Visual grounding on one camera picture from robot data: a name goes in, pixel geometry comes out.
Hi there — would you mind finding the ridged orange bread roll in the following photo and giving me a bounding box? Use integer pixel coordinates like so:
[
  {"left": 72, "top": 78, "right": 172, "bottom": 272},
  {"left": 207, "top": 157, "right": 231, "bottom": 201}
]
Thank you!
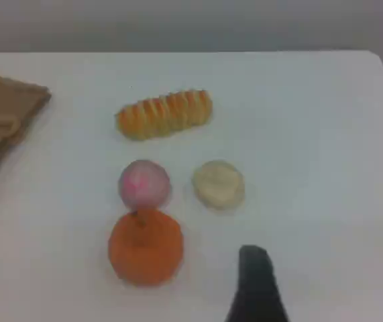
[{"left": 115, "top": 89, "right": 213, "bottom": 142}]

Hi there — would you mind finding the orange persimmon fruit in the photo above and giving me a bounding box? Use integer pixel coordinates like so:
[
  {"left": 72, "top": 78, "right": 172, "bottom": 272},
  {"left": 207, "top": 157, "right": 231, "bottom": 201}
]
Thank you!
[{"left": 107, "top": 208, "right": 184, "bottom": 288}]

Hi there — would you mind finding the cream round pastry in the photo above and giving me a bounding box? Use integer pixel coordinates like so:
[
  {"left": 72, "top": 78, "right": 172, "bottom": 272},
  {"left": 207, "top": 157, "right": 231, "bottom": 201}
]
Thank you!
[{"left": 192, "top": 160, "right": 245, "bottom": 212}]

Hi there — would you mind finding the pink peach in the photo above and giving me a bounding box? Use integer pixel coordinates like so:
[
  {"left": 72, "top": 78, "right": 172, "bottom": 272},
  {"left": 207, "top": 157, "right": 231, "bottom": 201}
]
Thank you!
[{"left": 119, "top": 160, "right": 171, "bottom": 211}]

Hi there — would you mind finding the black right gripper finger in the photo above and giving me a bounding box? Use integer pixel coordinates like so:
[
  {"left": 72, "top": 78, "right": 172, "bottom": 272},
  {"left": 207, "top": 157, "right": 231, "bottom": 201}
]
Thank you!
[{"left": 223, "top": 244, "right": 289, "bottom": 322}]

